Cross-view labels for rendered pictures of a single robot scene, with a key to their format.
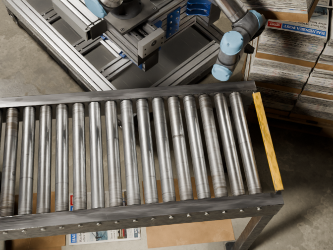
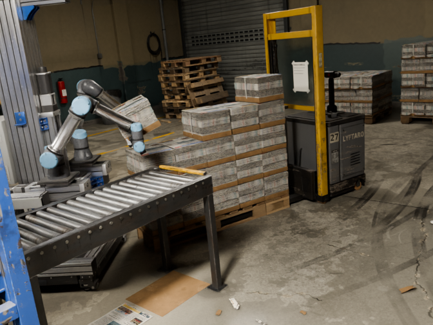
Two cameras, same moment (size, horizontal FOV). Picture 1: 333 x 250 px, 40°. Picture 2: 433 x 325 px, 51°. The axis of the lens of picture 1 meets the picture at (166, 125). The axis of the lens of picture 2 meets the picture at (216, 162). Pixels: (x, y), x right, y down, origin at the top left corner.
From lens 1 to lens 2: 2.19 m
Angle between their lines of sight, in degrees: 53
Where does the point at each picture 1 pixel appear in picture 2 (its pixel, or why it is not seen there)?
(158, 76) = not seen: hidden behind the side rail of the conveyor
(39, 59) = not seen: outside the picture
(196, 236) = (187, 295)
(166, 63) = not seen: hidden behind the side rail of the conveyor
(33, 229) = (95, 228)
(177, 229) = (171, 300)
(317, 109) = (195, 209)
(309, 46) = (168, 159)
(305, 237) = (245, 262)
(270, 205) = (206, 177)
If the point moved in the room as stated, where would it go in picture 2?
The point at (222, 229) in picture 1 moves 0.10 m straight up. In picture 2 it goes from (198, 285) to (196, 272)
